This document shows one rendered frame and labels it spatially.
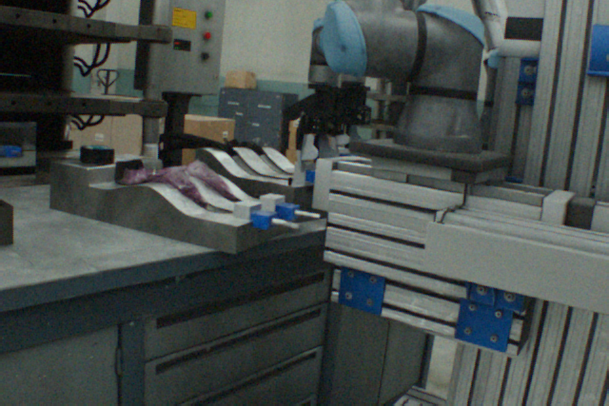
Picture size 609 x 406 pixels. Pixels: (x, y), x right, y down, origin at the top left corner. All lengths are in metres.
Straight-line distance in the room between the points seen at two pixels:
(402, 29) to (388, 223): 0.32
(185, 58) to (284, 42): 6.86
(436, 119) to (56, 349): 0.74
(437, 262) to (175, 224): 0.54
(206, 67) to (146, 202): 1.13
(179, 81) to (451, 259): 1.53
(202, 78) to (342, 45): 1.37
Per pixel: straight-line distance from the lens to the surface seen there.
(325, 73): 1.29
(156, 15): 1.92
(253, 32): 9.30
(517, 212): 0.86
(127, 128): 5.29
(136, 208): 1.16
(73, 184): 1.28
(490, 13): 1.56
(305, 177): 1.33
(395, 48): 0.87
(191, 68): 2.15
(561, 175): 1.04
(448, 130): 0.89
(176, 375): 1.20
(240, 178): 1.42
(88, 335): 1.04
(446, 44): 0.90
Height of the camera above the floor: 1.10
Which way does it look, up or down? 9 degrees down
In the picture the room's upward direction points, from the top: 5 degrees clockwise
